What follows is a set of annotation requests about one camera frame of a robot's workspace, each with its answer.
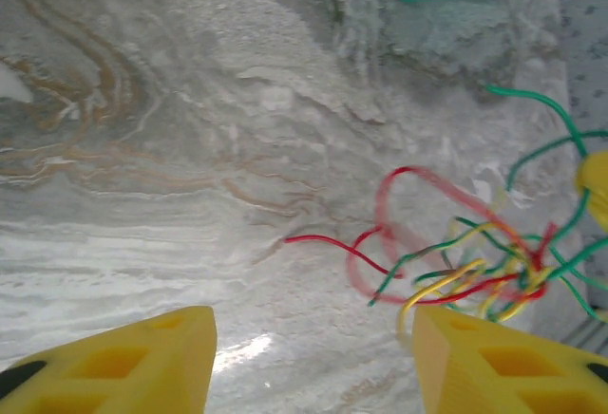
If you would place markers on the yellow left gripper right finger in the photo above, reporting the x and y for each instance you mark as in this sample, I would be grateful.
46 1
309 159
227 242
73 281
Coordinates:
499 376

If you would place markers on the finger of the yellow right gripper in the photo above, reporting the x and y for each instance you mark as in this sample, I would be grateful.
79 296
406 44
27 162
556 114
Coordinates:
596 172
601 210

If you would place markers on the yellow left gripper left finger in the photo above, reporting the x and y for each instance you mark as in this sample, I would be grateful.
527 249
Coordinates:
142 366

